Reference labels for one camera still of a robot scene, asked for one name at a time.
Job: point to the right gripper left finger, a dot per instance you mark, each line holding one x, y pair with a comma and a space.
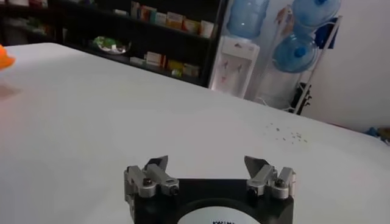
160, 178

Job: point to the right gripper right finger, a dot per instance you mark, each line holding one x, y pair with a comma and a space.
262, 176

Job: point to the orange t-shirt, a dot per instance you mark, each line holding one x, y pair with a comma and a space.
5, 59

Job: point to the scatter of dark crumbs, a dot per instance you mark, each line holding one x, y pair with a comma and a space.
278, 129

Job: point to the small green medicine box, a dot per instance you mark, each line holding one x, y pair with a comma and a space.
176, 72

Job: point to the white water dispenser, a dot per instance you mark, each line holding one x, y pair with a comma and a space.
234, 70

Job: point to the white green medicine box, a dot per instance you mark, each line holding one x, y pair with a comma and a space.
191, 70

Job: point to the yellow green medicine box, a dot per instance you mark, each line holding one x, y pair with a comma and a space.
175, 65

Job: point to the blue shopping bag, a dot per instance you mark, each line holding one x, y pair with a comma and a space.
371, 131

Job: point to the red white medicine box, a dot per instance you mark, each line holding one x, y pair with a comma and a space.
155, 59

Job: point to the flat white medicine box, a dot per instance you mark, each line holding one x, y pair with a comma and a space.
137, 61
120, 12

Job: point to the open cardboard box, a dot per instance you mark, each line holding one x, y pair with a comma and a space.
384, 134

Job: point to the black shelving unit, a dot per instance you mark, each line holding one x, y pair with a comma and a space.
152, 39

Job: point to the bowl of green packets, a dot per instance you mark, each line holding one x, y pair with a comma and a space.
109, 45

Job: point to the orange white medicine box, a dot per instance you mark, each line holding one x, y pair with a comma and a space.
191, 26

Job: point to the beige rag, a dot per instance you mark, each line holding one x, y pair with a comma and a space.
285, 21

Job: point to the yellow white medicine box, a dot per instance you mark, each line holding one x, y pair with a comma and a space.
174, 20

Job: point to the teal white medicine box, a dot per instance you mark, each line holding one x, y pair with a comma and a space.
161, 18

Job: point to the blue water jug with label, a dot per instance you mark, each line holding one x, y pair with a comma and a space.
246, 15

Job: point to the white pink medicine box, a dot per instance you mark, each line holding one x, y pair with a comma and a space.
135, 8

